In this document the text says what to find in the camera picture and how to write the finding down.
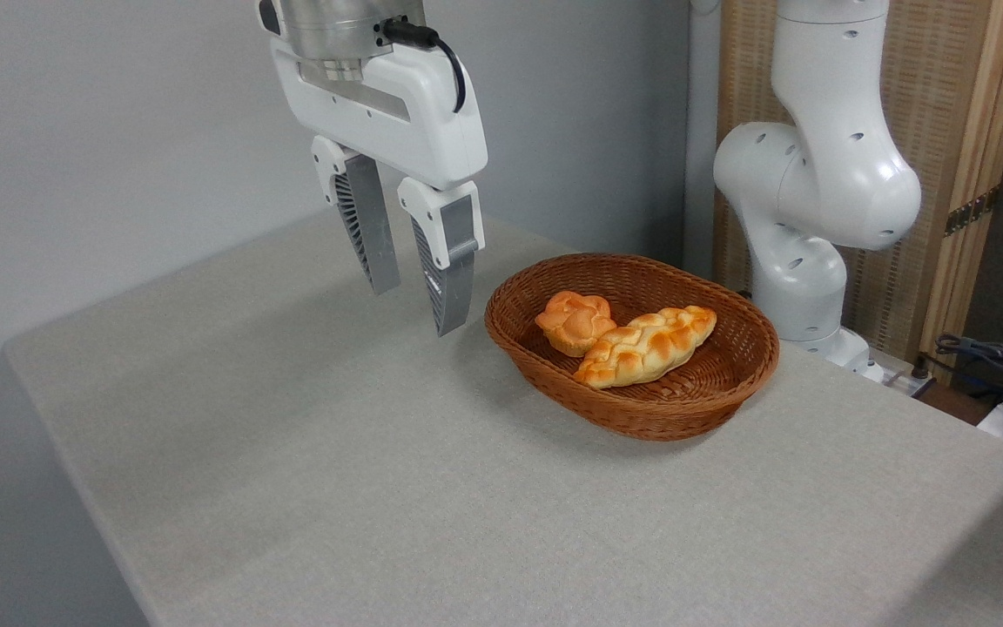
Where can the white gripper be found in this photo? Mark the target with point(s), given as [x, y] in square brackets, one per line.
[414, 113]

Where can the round orange bread roll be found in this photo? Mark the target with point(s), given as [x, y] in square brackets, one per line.
[575, 322]

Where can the braided golden bread loaf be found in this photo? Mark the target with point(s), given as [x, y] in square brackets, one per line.
[649, 347]

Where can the brown wicker basket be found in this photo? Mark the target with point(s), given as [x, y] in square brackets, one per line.
[710, 383]

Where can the white power strip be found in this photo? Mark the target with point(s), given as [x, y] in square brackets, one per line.
[902, 380]

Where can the wooden woven folding screen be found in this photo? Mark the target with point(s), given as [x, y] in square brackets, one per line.
[941, 87]

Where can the dark metal screen hinge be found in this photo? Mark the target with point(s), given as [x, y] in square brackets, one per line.
[972, 212]

